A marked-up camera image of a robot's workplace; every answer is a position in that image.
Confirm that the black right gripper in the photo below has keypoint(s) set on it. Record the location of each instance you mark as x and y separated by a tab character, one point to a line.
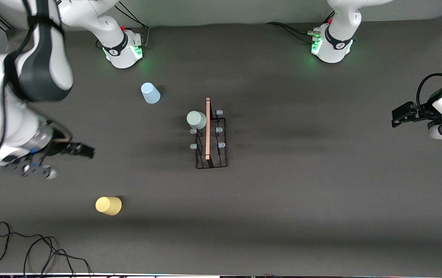
59	148

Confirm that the yellow plastic cup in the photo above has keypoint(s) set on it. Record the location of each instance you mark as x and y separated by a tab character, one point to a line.
108	205

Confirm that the light blue plastic cup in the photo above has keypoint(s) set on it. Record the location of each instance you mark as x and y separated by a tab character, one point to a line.
150	94

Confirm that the pale green plastic cup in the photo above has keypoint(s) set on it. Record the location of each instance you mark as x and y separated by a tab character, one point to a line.
196	119

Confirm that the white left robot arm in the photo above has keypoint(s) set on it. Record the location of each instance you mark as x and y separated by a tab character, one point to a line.
336	46

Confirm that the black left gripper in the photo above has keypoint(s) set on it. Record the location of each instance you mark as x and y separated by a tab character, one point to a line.
426	113

